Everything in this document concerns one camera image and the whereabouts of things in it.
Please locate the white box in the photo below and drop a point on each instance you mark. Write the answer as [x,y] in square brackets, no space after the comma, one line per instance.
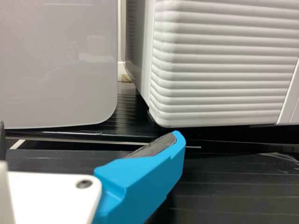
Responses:
[58,65]

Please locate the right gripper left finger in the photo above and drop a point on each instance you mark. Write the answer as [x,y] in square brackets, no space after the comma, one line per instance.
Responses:
[2,140]

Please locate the black platform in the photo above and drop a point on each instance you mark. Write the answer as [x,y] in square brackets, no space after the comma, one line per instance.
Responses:
[233,186]
[130,112]

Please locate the incubator door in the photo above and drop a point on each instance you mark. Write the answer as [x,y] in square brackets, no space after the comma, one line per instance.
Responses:
[222,70]

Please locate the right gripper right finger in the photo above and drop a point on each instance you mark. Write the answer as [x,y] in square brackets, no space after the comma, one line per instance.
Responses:
[140,182]

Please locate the white incubator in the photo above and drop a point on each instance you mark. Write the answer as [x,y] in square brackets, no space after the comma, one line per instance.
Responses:
[137,46]

